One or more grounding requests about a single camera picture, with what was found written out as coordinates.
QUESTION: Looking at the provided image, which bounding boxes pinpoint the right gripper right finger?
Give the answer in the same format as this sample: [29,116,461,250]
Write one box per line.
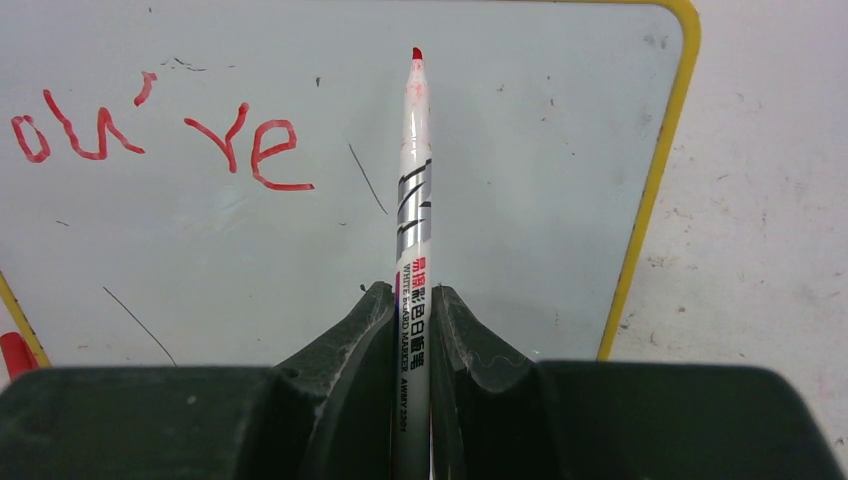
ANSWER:
[431,287,843,479]

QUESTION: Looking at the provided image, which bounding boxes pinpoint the red whiteboard marker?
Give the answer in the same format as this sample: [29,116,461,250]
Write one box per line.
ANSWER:
[391,47,433,479]

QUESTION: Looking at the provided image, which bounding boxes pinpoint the red marker cap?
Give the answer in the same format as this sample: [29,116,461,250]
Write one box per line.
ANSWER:
[1,332,39,380]

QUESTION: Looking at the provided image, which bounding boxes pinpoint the yellow framed whiteboard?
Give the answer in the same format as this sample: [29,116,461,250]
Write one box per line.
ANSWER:
[1,1,700,366]

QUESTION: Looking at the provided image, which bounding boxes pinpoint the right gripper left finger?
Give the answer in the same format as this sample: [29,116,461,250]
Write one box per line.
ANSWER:
[1,282,395,479]

